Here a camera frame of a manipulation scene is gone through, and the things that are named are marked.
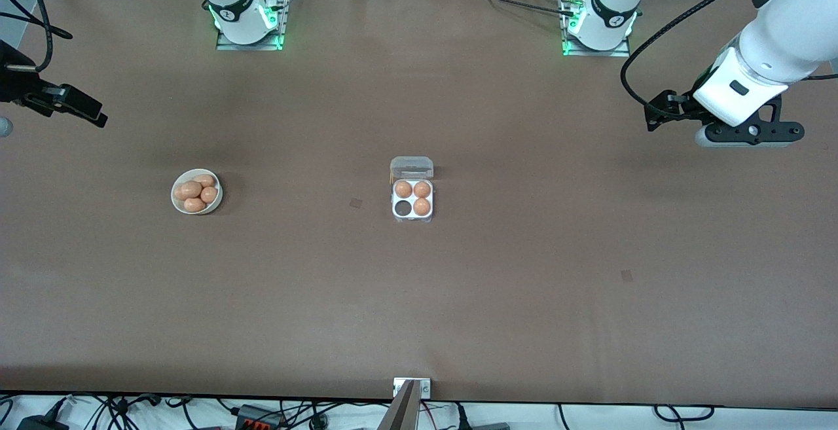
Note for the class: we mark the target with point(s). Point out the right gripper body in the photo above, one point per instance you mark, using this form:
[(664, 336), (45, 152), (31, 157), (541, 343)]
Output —
[(14, 83)]

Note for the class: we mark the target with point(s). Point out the clear plastic egg carton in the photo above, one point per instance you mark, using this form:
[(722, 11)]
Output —
[(412, 167)]

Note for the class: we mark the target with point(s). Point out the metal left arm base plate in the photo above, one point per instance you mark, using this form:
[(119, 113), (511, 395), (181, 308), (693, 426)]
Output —
[(619, 52)]

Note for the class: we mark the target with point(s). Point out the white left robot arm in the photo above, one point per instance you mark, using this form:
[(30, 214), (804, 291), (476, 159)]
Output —
[(785, 24)]

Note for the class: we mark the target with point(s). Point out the black orange power strip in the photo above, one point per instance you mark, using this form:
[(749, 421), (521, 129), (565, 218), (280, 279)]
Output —
[(252, 413)]

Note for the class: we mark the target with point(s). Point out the white round bowl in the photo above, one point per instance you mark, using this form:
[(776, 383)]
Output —
[(175, 197)]

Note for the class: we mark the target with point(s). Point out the black power adapter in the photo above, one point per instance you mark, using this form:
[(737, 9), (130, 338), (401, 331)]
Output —
[(39, 424)]

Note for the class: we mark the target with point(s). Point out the small metal edge bracket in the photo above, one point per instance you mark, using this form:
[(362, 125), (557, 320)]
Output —
[(424, 388)]

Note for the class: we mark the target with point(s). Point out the black left camera mount bracket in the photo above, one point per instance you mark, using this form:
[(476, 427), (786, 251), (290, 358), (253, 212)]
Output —
[(772, 130)]

